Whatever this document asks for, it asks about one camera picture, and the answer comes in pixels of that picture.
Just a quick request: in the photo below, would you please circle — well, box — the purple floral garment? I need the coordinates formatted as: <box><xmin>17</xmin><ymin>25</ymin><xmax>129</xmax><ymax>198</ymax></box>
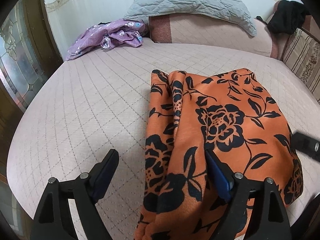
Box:
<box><xmin>65</xmin><ymin>19</ymin><xmax>147</xmax><ymax>61</ymax></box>

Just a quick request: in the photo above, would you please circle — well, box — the pink quilted mattress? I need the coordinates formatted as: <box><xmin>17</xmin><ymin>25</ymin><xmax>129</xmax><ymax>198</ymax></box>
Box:
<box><xmin>7</xmin><ymin>38</ymin><xmax>319</xmax><ymax>239</ymax></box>

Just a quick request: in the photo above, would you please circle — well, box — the pink bolster cushion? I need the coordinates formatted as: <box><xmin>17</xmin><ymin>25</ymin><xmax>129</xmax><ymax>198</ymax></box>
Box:
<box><xmin>149</xmin><ymin>14</ymin><xmax>278</xmax><ymax>59</ymax></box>

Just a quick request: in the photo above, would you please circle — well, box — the wooden glass-panel door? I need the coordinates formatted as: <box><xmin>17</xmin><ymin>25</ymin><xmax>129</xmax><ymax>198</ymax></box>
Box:
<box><xmin>0</xmin><ymin>0</ymin><xmax>63</xmax><ymax>181</ymax></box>

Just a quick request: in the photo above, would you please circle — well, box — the striped floral cushion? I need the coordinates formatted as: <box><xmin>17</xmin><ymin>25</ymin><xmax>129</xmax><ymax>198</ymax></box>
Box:
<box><xmin>283</xmin><ymin>28</ymin><xmax>320</xmax><ymax>101</ymax></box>

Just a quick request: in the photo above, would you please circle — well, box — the grey quilted pillow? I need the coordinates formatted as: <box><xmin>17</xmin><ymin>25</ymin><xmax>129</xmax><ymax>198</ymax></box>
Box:
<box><xmin>124</xmin><ymin>0</ymin><xmax>257</xmax><ymax>37</ymax></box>

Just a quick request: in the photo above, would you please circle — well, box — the orange black floral cloth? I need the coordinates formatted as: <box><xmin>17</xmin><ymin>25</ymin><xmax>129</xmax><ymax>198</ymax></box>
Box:
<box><xmin>135</xmin><ymin>68</ymin><xmax>303</xmax><ymax>239</ymax></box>

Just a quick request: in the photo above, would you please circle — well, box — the black garment on headboard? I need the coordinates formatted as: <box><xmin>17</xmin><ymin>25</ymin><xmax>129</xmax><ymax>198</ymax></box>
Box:
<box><xmin>256</xmin><ymin>0</ymin><xmax>311</xmax><ymax>35</ymax></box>

